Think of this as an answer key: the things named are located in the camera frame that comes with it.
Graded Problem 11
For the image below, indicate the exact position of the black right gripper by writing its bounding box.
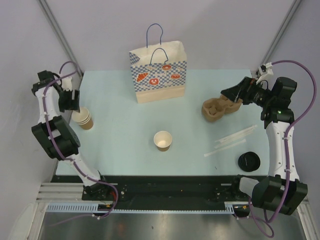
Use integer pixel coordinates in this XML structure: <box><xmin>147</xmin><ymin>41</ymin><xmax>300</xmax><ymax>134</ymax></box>
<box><xmin>221</xmin><ymin>76</ymin><xmax>275</xmax><ymax>108</ymax></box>

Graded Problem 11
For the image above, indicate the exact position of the single brown paper cup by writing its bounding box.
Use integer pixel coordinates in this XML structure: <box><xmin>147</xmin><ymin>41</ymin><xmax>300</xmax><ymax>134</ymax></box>
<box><xmin>153</xmin><ymin>131</ymin><xmax>173</xmax><ymax>152</ymax></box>

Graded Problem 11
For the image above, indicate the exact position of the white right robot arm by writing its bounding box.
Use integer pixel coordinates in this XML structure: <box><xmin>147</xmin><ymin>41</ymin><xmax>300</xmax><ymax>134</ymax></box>
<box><xmin>220</xmin><ymin>77</ymin><xmax>308</xmax><ymax>215</ymax></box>

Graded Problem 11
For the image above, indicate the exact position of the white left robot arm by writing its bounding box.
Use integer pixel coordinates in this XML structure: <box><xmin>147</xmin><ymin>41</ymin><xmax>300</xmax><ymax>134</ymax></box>
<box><xmin>31</xmin><ymin>70</ymin><xmax>111</xmax><ymax>201</ymax></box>

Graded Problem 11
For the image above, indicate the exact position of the stack of brown paper cups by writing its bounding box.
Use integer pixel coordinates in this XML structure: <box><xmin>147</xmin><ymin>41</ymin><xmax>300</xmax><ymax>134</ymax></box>
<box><xmin>71</xmin><ymin>107</ymin><xmax>94</xmax><ymax>130</ymax></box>

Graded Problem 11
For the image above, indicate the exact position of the white wrapped straw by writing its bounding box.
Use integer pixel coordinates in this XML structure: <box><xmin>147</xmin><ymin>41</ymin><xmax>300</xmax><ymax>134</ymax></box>
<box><xmin>214</xmin><ymin>136</ymin><xmax>243</xmax><ymax>149</ymax></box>
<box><xmin>215</xmin><ymin>124</ymin><xmax>258</xmax><ymax>143</ymax></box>
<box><xmin>216</xmin><ymin>125</ymin><xmax>257</xmax><ymax>147</ymax></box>
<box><xmin>204</xmin><ymin>139</ymin><xmax>247</xmax><ymax>158</ymax></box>

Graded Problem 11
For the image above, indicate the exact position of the white wrapped straw front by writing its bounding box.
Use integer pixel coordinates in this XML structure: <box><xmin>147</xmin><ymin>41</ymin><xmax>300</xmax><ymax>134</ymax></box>
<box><xmin>204</xmin><ymin>139</ymin><xmax>247</xmax><ymax>158</ymax></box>

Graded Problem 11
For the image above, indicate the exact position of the white wrapped straw back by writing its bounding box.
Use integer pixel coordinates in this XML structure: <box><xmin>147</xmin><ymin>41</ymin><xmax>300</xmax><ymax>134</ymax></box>
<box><xmin>215</xmin><ymin>124</ymin><xmax>258</xmax><ymax>143</ymax></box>

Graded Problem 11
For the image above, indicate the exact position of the stack of black cup lids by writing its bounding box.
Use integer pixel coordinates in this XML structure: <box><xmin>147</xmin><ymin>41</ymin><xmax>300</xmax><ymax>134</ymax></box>
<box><xmin>237</xmin><ymin>151</ymin><xmax>261</xmax><ymax>172</ymax></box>

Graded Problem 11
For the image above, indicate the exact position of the blue checkered paper bag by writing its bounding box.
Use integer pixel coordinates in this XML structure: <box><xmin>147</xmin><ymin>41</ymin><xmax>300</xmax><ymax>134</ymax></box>
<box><xmin>129</xmin><ymin>23</ymin><xmax>187</xmax><ymax>104</ymax></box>

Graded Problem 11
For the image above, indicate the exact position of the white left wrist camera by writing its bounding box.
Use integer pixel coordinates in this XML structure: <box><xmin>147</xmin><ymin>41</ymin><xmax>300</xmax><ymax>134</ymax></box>
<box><xmin>61</xmin><ymin>76</ymin><xmax>73</xmax><ymax>92</ymax></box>

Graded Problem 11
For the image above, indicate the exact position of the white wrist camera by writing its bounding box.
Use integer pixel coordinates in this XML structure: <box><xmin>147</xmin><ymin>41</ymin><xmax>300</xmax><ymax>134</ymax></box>
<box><xmin>61</xmin><ymin>76</ymin><xmax>73</xmax><ymax>92</ymax></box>
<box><xmin>256</xmin><ymin>62</ymin><xmax>274</xmax><ymax>83</ymax></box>

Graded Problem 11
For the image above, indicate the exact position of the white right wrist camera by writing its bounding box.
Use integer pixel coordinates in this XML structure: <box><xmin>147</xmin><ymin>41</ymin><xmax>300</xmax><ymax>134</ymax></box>
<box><xmin>256</xmin><ymin>62</ymin><xmax>274</xmax><ymax>83</ymax></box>

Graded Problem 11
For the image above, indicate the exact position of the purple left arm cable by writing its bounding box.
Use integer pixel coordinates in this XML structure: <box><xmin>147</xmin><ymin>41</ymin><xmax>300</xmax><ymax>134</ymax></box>
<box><xmin>41</xmin><ymin>61</ymin><xmax>123</xmax><ymax>226</ymax></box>

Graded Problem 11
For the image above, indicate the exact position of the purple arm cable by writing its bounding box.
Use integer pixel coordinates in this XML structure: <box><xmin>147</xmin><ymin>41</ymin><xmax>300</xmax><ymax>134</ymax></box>
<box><xmin>248</xmin><ymin>59</ymin><xmax>320</xmax><ymax>238</ymax></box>
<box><xmin>41</xmin><ymin>61</ymin><xmax>123</xmax><ymax>226</ymax></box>

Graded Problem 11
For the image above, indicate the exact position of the aluminium frame post left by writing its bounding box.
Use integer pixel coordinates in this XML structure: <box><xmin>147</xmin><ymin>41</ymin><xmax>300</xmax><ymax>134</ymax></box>
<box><xmin>36</xmin><ymin>0</ymin><xmax>78</xmax><ymax>64</ymax></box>

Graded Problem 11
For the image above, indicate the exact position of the aluminium frame post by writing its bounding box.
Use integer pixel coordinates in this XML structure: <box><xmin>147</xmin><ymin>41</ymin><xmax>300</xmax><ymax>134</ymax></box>
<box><xmin>260</xmin><ymin>0</ymin><xmax>304</xmax><ymax>64</ymax></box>
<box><xmin>36</xmin><ymin>0</ymin><xmax>78</xmax><ymax>64</ymax></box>

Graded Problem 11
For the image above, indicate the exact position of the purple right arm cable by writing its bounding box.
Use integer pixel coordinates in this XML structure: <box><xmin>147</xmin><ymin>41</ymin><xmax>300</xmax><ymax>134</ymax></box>
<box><xmin>248</xmin><ymin>59</ymin><xmax>320</xmax><ymax>238</ymax></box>

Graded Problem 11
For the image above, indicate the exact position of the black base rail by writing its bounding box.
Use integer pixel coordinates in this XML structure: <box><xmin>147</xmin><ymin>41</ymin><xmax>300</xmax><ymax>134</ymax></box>
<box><xmin>51</xmin><ymin>174</ymin><xmax>251</xmax><ymax>213</ymax></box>

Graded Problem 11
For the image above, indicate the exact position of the aluminium frame post right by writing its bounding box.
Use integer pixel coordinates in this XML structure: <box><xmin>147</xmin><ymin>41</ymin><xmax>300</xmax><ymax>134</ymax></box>
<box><xmin>260</xmin><ymin>0</ymin><xmax>304</xmax><ymax>64</ymax></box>

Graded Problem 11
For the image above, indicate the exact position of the aluminium frame rail right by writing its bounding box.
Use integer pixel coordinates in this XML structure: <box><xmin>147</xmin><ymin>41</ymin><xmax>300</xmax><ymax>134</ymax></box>
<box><xmin>254</xmin><ymin>71</ymin><xmax>320</xmax><ymax>240</ymax></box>

